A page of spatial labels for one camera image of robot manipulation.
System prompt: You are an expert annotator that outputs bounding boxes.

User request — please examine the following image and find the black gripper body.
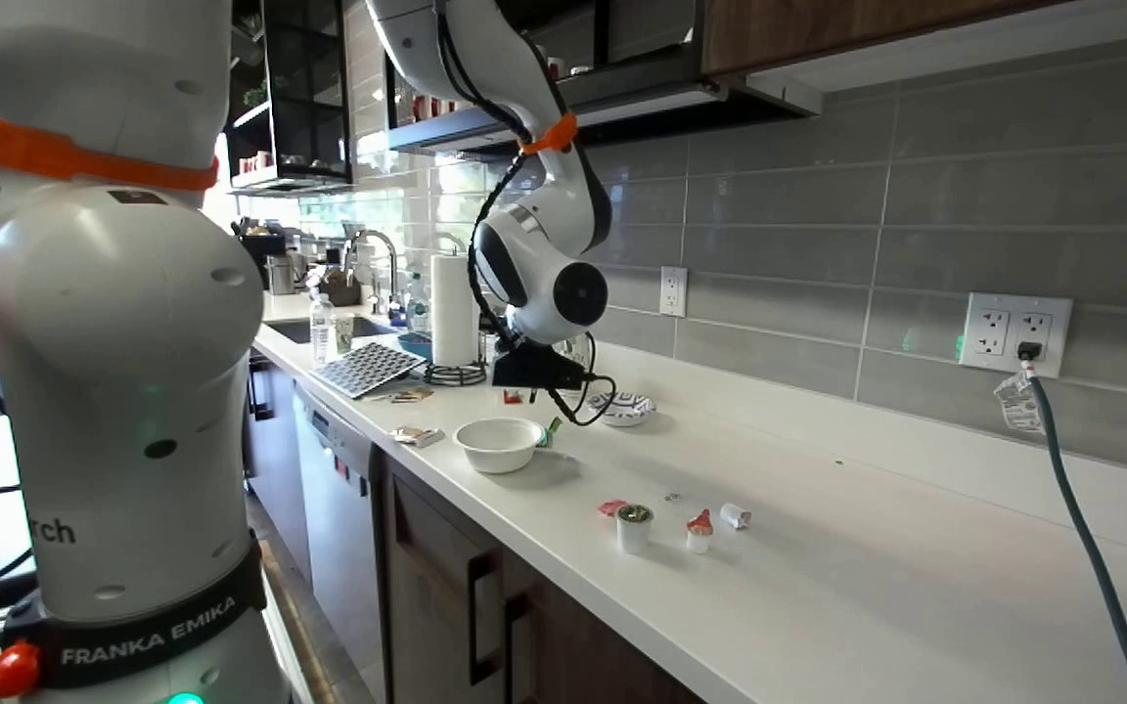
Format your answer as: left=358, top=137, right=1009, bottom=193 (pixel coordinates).
left=488, top=342, right=590, bottom=390

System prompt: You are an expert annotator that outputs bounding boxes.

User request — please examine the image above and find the white bowl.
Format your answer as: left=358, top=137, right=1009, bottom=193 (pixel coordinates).
left=456, top=416, right=550, bottom=481

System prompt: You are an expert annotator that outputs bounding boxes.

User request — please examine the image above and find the coffee pod green lid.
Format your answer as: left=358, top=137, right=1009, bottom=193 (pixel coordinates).
left=614, top=500, right=657, bottom=560

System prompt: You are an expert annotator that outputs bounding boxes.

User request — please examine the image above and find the tilted red coffee pod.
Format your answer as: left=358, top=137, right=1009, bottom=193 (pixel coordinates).
left=687, top=510, right=719, bottom=557

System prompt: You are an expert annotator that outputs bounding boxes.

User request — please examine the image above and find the white paper towel roll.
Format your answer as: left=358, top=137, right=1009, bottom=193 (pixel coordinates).
left=426, top=247, right=484, bottom=371

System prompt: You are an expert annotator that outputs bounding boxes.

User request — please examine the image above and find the clear snack packet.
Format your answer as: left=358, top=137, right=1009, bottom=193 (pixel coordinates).
left=388, top=422, right=451, bottom=449

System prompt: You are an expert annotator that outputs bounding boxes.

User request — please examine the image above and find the grey ribbed drying mat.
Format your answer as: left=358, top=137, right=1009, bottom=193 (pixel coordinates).
left=315, top=342, right=426, bottom=402

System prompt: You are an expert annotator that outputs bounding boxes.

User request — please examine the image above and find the chrome faucet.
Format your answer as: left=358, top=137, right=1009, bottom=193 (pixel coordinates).
left=350, top=229, right=408, bottom=316

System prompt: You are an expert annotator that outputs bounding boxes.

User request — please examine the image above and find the clear plastic bottle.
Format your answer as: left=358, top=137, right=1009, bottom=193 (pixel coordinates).
left=307, top=286, right=336, bottom=365

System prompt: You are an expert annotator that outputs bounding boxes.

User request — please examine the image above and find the wooden base cabinet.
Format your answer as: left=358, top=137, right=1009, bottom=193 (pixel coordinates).
left=374, top=446, right=713, bottom=704

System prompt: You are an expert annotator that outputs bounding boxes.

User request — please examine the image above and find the stainless dishwasher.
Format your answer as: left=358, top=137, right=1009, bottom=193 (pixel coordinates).
left=286, top=386, right=391, bottom=704

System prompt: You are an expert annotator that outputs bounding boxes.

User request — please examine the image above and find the dark under-cabinet shelf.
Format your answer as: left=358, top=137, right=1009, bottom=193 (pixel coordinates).
left=383, top=0, right=801, bottom=158

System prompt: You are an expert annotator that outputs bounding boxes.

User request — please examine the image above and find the wooden upper cabinet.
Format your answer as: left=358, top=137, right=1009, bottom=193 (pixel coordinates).
left=698, top=0, right=1066, bottom=77

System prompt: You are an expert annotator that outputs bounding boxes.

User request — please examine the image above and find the clear plastic tag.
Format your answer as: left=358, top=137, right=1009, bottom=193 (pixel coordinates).
left=992, top=365, right=1053, bottom=442

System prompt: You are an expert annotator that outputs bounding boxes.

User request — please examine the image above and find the red round knob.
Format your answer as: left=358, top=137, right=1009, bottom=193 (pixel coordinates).
left=0, top=637, right=44, bottom=704

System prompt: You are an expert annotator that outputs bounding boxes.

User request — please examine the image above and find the black wire towel holder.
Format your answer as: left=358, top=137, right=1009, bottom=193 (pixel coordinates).
left=422, top=360, right=492, bottom=390

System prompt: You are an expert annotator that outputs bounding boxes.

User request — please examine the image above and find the orange strap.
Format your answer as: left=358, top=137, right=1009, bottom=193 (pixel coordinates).
left=0, top=106, right=222, bottom=196
left=512, top=110, right=584, bottom=159

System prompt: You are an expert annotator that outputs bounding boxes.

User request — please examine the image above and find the black cabinet handle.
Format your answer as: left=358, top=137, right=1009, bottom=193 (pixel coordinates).
left=461, top=552, right=511, bottom=690
left=503, top=591, right=543, bottom=704

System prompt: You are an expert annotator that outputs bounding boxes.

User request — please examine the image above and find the black open wall shelf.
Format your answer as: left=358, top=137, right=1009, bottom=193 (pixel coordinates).
left=222, top=0, right=361, bottom=201

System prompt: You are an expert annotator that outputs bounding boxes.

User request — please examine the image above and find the wide white wall outlet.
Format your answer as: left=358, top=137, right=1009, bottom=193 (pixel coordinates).
left=954, top=291, right=1075, bottom=382

